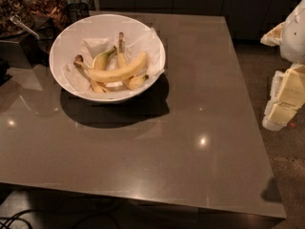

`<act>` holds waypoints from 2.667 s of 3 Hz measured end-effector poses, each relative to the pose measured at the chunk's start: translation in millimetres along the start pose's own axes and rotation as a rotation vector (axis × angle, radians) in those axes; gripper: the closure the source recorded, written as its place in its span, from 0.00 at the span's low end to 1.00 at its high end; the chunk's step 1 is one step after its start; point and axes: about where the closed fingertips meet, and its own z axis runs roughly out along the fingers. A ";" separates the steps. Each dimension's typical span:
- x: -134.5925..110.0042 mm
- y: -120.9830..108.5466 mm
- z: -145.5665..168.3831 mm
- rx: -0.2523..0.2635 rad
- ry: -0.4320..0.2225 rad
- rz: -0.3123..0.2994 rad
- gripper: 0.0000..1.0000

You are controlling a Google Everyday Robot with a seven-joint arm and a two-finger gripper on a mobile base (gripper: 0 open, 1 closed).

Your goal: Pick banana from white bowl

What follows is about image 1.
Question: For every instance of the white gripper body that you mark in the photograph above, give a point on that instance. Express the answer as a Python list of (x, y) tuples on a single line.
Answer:
[(294, 37)]

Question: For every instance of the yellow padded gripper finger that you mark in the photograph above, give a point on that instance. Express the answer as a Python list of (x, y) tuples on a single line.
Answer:
[(287, 96), (273, 37)]

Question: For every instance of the long front yellow banana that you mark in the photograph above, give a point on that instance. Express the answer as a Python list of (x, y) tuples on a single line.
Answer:
[(114, 75)]

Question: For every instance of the right upright yellow banana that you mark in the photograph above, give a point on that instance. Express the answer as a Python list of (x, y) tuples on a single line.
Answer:
[(135, 81)]

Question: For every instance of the white ceramic bowl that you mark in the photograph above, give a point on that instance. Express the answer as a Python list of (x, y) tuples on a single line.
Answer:
[(90, 27)]

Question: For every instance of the greenish left banana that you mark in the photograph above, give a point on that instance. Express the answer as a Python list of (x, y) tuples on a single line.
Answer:
[(100, 62)]

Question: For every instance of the white paper liner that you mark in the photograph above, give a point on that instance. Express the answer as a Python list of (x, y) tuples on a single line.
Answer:
[(77, 82)]

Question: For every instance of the dark metal mesh cup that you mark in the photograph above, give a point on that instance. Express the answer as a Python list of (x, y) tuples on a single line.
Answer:
[(78, 11)]

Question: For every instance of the metal scoop spoon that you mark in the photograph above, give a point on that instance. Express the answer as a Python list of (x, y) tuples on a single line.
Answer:
[(17, 21)]

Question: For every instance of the glass jar with snacks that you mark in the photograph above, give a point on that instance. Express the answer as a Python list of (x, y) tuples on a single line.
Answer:
[(10, 8)]

